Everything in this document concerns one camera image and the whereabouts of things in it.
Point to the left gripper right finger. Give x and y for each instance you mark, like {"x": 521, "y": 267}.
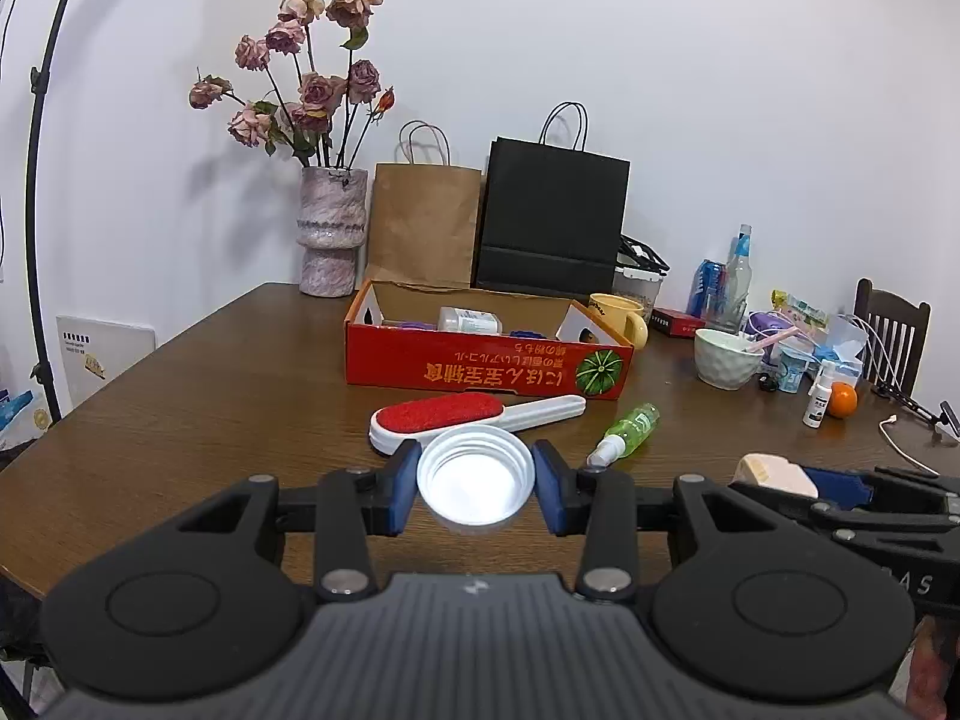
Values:
{"x": 601, "y": 506}

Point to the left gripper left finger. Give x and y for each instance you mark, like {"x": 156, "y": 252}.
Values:
{"x": 351, "y": 506}

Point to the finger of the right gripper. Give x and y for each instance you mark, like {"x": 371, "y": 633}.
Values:
{"x": 844, "y": 489}

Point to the green spray bottle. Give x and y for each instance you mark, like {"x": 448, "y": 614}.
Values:
{"x": 624, "y": 436}

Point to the red white lint brush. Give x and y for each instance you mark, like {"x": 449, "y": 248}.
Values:
{"x": 424, "y": 420}

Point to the white jar with purple rim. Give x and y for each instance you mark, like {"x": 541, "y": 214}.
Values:
{"x": 475, "y": 476}

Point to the white wipes canister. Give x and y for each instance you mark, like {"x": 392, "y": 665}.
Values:
{"x": 472, "y": 321}

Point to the white cube power adapter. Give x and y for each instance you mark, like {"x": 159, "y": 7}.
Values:
{"x": 775, "y": 472}

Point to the purple screw lid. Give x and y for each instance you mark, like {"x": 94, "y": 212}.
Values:
{"x": 410, "y": 325}

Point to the orange fruit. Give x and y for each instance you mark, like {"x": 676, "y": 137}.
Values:
{"x": 843, "y": 400}

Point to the small white spray bottle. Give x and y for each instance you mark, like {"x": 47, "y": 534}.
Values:
{"x": 819, "y": 395}

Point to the tissue pack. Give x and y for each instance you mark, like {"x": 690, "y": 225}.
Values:
{"x": 841, "y": 363}

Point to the blue white yogurt cup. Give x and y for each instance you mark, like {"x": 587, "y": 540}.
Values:
{"x": 792, "y": 365}

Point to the wooden chair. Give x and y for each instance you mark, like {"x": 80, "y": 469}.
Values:
{"x": 896, "y": 333}

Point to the pink spoon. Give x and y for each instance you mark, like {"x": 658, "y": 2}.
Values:
{"x": 771, "y": 340}

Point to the red cardboard box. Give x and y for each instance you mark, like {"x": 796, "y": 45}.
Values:
{"x": 581, "y": 355}

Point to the white ceramic bowl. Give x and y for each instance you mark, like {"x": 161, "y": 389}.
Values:
{"x": 725, "y": 361}

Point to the purple plastic bag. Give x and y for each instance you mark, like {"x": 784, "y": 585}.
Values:
{"x": 764, "y": 324}

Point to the yellow mug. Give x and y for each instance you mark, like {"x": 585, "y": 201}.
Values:
{"x": 624, "y": 315}

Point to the red flat box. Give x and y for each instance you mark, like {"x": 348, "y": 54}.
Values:
{"x": 674, "y": 323}

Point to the clear food container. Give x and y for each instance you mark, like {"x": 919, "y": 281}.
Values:
{"x": 640, "y": 270}

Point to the blue soda can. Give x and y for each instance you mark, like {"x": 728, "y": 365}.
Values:
{"x": 706, "y": 295}

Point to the clear glass bottle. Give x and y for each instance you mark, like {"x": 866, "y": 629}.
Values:
{"x": 737, "y": 279}

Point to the black paper bag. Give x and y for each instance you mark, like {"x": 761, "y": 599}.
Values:
{"x": 551, "y": 212}

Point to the brown paper bag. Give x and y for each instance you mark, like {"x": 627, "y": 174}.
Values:
{"x": 424, "y": 209}

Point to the white board on floor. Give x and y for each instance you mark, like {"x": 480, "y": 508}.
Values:
{"x": 95, "y": 352}

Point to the pink textured vase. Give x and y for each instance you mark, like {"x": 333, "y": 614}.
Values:
{"x": 331, "y": 228}

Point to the dried pink roses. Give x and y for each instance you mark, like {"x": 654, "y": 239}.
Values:
{"x": 321, "y": 118}

